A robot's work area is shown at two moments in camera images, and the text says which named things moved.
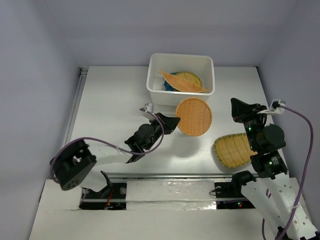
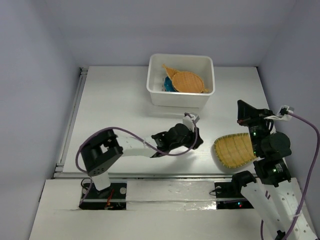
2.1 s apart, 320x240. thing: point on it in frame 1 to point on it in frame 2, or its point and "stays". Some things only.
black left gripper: [169, 123] to [192, 136]
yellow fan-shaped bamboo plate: [233, 150] stays
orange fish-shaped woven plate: [181, 84] to [171, 72]
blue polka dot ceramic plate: [167, 87] stays
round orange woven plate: [195, 115] to [187, 82]
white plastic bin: [201, 65] stays
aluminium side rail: [69, 129] stays
